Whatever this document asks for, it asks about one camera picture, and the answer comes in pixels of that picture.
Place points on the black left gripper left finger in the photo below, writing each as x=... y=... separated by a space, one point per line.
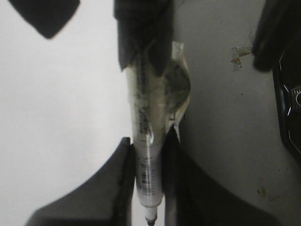
x=103 y=200

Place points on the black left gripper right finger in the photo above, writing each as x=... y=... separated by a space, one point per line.
x=192 y=198

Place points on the white whiteboard marker pen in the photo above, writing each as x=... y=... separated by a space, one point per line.
x=146 y=99

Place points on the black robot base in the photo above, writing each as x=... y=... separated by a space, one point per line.
x=287 y=85

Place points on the white glossy whiteboard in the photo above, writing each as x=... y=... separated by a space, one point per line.
x=63 y=106

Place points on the clear crumpled adhesive tape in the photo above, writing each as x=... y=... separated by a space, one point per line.
x=177 y=87

